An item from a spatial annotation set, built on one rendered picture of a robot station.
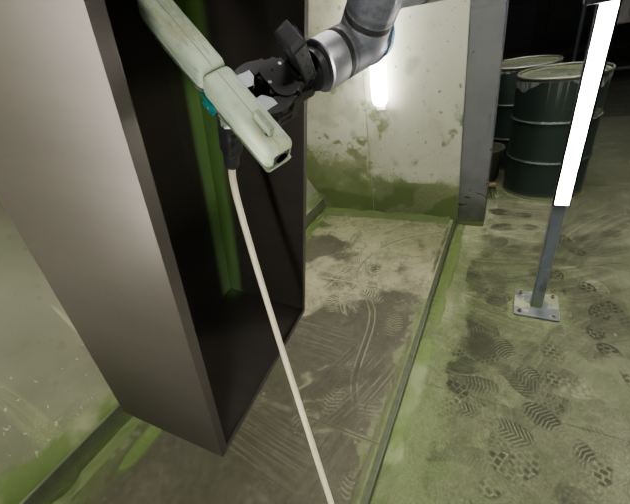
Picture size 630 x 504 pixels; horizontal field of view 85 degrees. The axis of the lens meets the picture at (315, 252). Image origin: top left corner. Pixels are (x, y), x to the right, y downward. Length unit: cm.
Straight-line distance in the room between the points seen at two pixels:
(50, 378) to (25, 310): 30
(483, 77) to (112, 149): 221
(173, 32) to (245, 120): 17
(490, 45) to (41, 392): 275
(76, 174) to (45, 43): 17
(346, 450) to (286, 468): 24
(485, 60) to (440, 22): 34
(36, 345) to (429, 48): 252
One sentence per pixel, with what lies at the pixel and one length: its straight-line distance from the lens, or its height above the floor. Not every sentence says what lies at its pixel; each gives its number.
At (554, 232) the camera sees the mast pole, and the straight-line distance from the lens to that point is 189.
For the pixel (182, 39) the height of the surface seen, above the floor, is 142.
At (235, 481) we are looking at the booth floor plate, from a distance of 158.
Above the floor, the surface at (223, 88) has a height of 135.
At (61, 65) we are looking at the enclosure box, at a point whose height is 141.
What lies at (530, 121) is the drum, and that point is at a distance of 307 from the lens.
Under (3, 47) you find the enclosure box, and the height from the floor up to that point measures 144.
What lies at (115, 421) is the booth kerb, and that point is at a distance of 190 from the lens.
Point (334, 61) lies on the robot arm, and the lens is 66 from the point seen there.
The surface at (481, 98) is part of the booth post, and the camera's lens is 250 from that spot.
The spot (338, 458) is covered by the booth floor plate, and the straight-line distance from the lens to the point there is 152.
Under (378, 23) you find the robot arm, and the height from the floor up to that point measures 139.
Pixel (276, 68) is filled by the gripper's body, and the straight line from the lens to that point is 63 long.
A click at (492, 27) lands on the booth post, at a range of 245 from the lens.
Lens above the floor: 140
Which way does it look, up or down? 32 degrees down
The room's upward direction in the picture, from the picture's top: 11 degrees counter-clockwise
